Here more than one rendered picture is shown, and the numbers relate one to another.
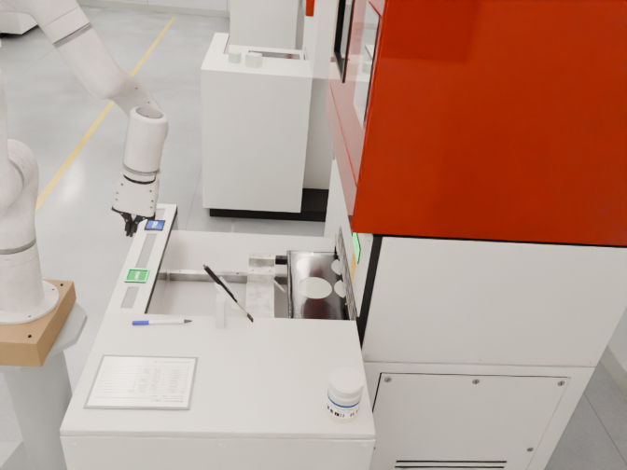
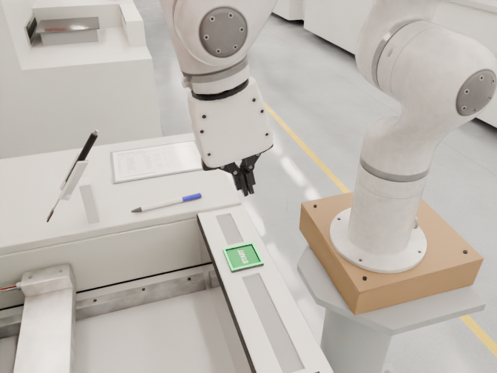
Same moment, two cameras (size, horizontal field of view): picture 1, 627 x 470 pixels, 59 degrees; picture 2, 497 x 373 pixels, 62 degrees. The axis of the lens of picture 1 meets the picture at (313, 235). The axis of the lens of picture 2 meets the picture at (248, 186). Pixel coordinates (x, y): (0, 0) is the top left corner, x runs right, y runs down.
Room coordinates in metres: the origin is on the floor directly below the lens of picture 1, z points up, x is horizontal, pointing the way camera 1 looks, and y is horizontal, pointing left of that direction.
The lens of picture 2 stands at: (1.69, 0.36, 1.45)
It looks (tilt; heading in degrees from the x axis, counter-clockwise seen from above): 33 degrees down; 168
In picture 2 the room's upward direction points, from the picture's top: straight up
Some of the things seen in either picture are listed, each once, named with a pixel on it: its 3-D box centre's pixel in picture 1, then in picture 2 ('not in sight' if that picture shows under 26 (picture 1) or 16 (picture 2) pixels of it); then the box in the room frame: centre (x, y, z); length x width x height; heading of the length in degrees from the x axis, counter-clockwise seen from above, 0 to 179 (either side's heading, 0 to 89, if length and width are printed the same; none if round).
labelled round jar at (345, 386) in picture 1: (343, 394); not in sight; (0.80, -0.10, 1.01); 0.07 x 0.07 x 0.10
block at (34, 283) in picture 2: not in sight; (47, 279); (1.09, 0.11, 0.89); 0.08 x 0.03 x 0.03; 97
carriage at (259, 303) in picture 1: (259, 298); (44, 368); (1.26, 0.13, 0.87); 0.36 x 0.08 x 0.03; 7
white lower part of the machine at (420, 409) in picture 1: (416, 364); not in sight; (1.53, -0.43, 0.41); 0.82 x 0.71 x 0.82; 7
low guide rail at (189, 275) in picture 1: (251, 277); not in sight; (1.39, 0.18, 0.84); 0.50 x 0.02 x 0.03; 97
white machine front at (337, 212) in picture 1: (346, 219); not in sight; (1.49, -0.10, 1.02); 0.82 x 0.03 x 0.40; 7
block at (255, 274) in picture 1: (260, 274); not in sight; (1.33, 0.14, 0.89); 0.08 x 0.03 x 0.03; 97
